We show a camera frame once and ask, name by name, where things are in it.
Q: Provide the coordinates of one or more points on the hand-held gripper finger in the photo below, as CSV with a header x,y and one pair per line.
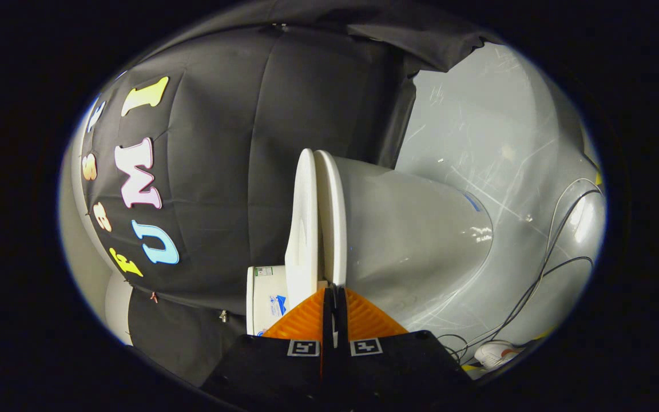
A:
x,y
341,320
327,343

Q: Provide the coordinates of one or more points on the white toilet lid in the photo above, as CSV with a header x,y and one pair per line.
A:
x,y
302,229

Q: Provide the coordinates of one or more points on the white toilet seat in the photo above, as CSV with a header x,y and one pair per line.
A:
x,y
334,229

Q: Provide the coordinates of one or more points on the white toilet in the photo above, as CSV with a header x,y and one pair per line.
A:
x,y
409,240

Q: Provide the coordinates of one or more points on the white sneaker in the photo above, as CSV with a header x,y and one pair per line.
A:
x,y
495,353

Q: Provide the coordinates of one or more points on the black backdrop cloth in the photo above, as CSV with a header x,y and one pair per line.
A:
x,y
221,171

